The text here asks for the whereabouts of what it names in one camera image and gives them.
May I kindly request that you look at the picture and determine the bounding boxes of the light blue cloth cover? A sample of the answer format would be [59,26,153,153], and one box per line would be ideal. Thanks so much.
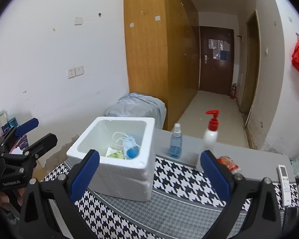
[105,93,167,131]

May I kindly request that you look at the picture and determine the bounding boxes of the dark brown entrance door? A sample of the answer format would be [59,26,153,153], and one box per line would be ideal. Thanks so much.
[199,26,235,95]

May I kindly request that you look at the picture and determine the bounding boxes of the wooden side door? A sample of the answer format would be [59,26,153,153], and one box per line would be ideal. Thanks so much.
[240,10,261,127]

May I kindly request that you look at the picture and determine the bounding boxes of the assorted toiletry bottles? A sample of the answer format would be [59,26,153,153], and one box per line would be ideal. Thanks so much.
[0,112,18,141]

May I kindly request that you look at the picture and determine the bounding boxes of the blue spray bottle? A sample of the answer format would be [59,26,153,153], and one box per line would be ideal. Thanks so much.
[168,123,183,159]

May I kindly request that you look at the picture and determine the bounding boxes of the white paper notice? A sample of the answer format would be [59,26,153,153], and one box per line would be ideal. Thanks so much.
[208,39,230,51]

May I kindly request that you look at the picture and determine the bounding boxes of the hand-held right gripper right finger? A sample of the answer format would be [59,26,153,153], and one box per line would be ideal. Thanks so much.
[200,150,283,239]

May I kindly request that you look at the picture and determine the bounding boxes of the printed paper pile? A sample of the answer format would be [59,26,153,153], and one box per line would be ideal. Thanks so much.
[9,134,29,155]

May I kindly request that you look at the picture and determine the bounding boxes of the blue face mask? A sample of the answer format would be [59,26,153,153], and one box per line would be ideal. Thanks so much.
[112,132,140,160]

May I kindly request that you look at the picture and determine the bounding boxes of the clear plastic packet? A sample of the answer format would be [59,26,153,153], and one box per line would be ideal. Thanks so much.
[290,157,299,180]

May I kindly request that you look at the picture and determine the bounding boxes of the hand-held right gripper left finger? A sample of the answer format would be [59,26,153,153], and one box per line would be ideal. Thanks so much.
[19,149,101,239]

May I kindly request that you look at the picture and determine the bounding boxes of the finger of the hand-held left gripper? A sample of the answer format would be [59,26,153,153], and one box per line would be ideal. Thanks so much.
[0,118,39,151]
[0,133,58,173]

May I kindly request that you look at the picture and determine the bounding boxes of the white red-pump bottle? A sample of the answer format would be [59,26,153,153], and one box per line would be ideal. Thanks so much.
[196,110,220,172]

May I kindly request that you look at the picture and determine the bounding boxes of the white remote control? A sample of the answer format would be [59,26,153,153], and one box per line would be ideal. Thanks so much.
[278,164,292,207]

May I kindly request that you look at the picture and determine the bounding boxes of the wooden wardrobe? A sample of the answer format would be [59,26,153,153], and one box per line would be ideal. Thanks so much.
[123,0,200,131]

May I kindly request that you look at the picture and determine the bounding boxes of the houndstooth table runner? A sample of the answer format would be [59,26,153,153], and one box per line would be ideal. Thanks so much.
[43,154,299,239]

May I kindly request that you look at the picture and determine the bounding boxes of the black smartphone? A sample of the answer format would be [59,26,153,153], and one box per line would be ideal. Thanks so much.
[281,206,299,232]

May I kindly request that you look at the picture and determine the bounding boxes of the person's left hand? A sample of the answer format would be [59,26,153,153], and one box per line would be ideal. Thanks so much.
[0,188,27,207]

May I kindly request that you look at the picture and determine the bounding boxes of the red snack packet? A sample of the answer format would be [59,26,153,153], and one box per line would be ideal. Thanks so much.
[216,156,240,175]

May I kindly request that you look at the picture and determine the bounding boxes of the white foam box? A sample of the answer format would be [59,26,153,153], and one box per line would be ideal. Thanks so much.
[66,116,156,203]

